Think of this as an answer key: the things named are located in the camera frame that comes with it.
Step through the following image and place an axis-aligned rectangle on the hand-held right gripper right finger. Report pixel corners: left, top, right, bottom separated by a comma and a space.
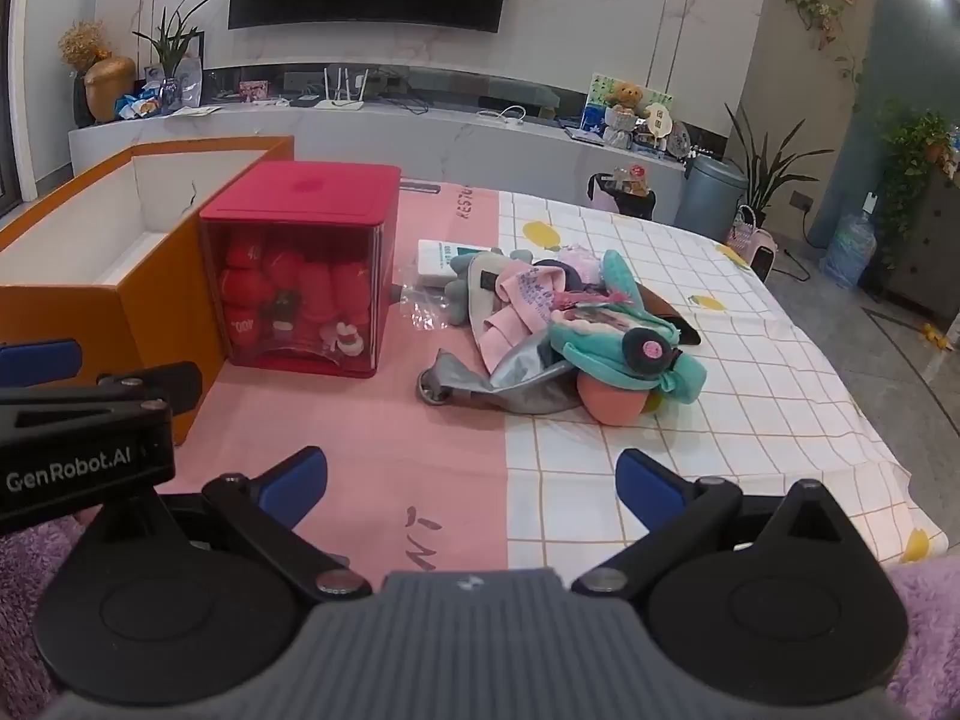
574, 451, 886, 595

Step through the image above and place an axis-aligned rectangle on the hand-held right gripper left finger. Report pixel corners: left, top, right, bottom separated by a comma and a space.
75, 448, 374, 599

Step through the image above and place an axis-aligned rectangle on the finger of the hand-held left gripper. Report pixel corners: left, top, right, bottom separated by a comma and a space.
97, 361, 203, 417
0, 340, 82, 385

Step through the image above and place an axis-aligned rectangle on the orange cardboard box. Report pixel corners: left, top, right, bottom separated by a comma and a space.
0, 136, 295, 447

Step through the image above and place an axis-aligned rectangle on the peach plush ball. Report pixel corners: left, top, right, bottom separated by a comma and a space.
577, 375, 646, 427

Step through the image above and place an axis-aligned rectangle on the teal plush doll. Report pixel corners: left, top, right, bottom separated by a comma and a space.
551, 251, 710, 398

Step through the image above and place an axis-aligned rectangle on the silver grey cloth bag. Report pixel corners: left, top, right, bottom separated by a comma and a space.
416, 334, 582, 413

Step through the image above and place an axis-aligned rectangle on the clear plastic bag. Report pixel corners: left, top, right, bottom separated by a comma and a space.
390, 274, 470, 331

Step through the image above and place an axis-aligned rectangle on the pink printed cloth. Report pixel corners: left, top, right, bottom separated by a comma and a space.
476, 262, 586, 376

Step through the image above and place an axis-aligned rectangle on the dark navy cloth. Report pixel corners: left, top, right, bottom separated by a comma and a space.
536, 259, 601, 293

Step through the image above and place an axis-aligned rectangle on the pink plastic bag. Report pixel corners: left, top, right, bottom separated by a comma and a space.
559, 244, 605, 278

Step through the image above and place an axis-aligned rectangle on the grey green plush toy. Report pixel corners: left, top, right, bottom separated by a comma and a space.
446, 251, 481, 327

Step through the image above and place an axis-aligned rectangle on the white tissue pack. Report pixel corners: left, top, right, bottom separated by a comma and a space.
416, 240, 500, 290

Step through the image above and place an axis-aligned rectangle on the group of red plush toys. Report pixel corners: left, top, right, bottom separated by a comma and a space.
217, 229, 372, 361

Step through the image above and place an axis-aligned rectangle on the red display box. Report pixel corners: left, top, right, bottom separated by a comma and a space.
199, 161, 402, 380

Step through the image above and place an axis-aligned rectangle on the small pink heater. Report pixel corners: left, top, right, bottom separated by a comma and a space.
739, 229, 781, 282

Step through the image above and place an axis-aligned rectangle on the woven pink basket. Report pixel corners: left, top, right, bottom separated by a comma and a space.
726, 204, 762, 248

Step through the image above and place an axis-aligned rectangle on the crumpled blue white packet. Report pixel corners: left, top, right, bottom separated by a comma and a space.
116, 86, 162, 121

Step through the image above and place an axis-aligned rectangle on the gold vase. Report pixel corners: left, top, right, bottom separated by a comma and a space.
85, 56, 137, 125

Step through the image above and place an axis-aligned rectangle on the grey trash can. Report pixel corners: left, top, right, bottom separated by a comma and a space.
686, 154, 751, 245

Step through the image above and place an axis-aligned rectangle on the blue water jug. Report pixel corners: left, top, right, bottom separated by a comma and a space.
821, 211, 878, 290

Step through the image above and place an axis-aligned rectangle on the purple fluffy garment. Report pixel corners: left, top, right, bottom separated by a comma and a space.
0, 510, 960, 720

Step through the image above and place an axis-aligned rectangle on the dried flower bunch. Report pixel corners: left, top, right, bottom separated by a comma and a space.
58, 19, 112, 76

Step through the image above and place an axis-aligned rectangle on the white router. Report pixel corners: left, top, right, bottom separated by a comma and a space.
313, 67, 368, 110

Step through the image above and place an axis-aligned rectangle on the long-leaf potted plant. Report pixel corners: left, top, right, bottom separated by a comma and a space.
724, 101, 822, 230

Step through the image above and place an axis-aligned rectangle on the green plant in vase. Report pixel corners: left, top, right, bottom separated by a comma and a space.
133, 0, 218, 117

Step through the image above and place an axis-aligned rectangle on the white marble tv console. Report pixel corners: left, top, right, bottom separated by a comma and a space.
67, 101, 740, 200

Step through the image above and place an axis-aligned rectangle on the dark grey dresser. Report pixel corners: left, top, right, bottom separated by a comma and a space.
904, 165, 960, 320

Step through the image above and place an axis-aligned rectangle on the brown teddy bear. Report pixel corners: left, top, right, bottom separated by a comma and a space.
607, 82, 650, 147

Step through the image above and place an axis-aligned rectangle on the green picture board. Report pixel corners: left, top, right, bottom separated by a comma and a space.
581, 73, 672, 143

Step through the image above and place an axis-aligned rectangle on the leafy plant on dresser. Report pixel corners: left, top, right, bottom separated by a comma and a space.
874, 97, 957, 271

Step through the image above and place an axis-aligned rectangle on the hanging vine plant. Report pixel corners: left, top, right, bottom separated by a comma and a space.
784, 0, 867, 113

